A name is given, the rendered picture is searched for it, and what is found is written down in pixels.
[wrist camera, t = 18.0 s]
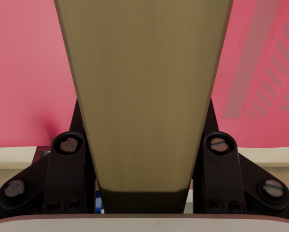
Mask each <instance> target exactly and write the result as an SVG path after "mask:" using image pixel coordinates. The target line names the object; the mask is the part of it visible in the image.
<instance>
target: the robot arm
mask: <svg viewBox="0 0 289 232"><path fill-rule="evenodd" d="M192 180H193V181H192V182H193V213H192V214H96V213H95V205H96V175H95V171H94V166H93V162H92V158H91V154H90V150H89V146H88V141H87V137H86V133H85V129H84V125H83V120H82V116H81V112H80V108H79V103H78V100H76V104H75V108H74V112H73V116H72V120H71V125H70V129H69V131H67V132H63V133H61V134H59V135H58V136H57V137H55V139H54V140H53V141H52V144H51V150H50V153H48V154H47V155H45V156H44V157H42V158H41V159H39V160H38V161H36V162H35V163H33V164H32V165H30V166H29V167H27V168H26V169H24V170H23V171H21V172H20V173H18V174H17V175H15V176H13V177H12V178H10V179H9V180H8V181H6V182H5V183H4V184H3V185H2V186H1V188H0V232H289V189H288V187H287V186H286V185H285V184H284V183H283V182H282V181H281V180H279V179H278V178H276V177H275V176H273V175H272V174H270V173H268V172H267V171H265V170H264V169H263V168H261V167H260V166H258V165H257V164H255V163H254V162H252V161H250V160H249V159H247V158H246V157H245V156H243V155H242V154H240V153H239V152H238V148H237V143H236V141H235V140H234V138H233V137H232V136H230V135H229V134H227V133H225V132H222V131H219V128H218V123H217V119H216V115H215V111H214V107H213V103H212V98H211V99H210V104H209V107H208V112H207V116H206V121H205V125H204V129H203V133H202V137H201V142H200V146H199V150H198V154H197V158H196V162H195V168H194V171H193V176H192Z"/></svg>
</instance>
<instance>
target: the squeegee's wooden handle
mask: <svg viewBox="0 0 289 232"><path fill-rule="evenodd" d="M233 2H234V0H54V3H55V7H56V11H57V15H58V19H59V24H60V28H61V32H62V36H63V40H64V45H65V49H66V54H67V57H68V61H69V66H70V70H71V75H72V79H73V82H74V87H75V91H76V95H77V100H78V103H79V108H80V112H81V116H82V120H83V125H84V129H85V133H86V137H87V141H88V146H89V150H90V154H91V158H92V162H93V166H94V171H95V175H96V179H97V183H98V187H99V191H100V196H101V200H102V204H103V208H104V212H105V214H183V213H184V209H185V205H186V201H187V197H188V193H189V188H190V183H191V180H192V176H193V171H194V168H195V162H196V158H197V154H198V150H199V146H200V142H201V137H202V133H203V129H204V125H205V121H206V116H207V112H208V107H209V104H210V99H211V95H212V90H213V86H214V82H215V78H216V74H217V70H218V65H219V61H220V57H221V52H222V49H223V44H224V40H225V35H226V31H227V27H228V23H229V19H230V14H231V10H232V6H233Z"/></svg>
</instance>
